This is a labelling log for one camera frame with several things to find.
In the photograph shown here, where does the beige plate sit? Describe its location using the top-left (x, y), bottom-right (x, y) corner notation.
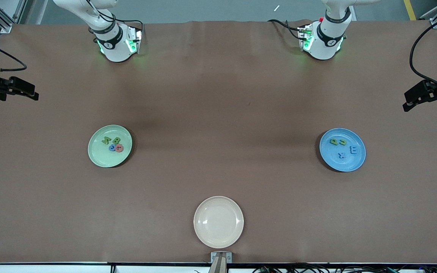
top-left (193, 196), bottom-right (244, 249)

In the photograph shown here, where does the brown table mat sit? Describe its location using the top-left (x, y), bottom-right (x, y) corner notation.
top-left (0, 19), bottom-right (437, 265)

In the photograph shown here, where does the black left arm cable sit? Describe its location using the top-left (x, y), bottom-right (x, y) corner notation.
top-left (409, 9), bottom-right (437, 93)

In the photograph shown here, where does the light green plate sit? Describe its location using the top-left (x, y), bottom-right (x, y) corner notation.
top-left (88, 125), bottom-right (132, 168)

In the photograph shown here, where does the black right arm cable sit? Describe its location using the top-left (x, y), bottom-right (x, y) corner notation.
top-left (0, 35), bottom-right (27, 73)

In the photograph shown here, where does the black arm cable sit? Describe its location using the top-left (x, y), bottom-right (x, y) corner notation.
top-left (0, 35), bottom-right (27, 73)
top-left (409, 9), bottom-right (437, 93)

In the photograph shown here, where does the black base cable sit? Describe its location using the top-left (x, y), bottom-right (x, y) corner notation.
top-left (268, 19), bottom-right (303, 40)
top-left (118, 20), bottom-right (144, 33)

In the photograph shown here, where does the black right base cable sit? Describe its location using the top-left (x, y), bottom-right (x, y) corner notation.
top-left (118, 20), bottom-right (144, 33)

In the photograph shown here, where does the black left base cable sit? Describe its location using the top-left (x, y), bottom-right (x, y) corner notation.
top-left (268, 19), bottom-right (303, 40)

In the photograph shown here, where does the blue plate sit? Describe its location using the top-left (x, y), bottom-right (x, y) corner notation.
top-left (319, 128), bottom-right (366, 172)

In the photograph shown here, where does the metal table edge bracket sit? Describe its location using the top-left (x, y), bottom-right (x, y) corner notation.
top-left (211, 252), bottom-right (233, 273)

